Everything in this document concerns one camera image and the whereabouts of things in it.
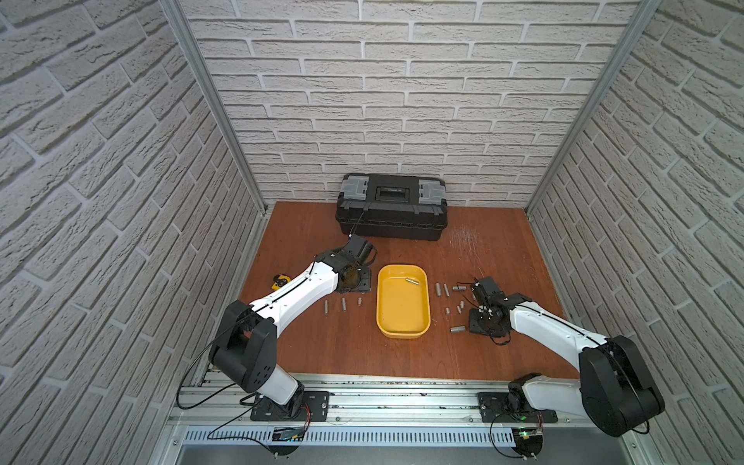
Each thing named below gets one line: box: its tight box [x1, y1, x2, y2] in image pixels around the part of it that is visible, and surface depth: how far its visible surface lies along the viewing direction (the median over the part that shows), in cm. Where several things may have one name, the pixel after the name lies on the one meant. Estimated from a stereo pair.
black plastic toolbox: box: [335, 173, 448, 242], surface depth 102 cm
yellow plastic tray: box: [375, 264, 432, 340], surface depth 94 cm
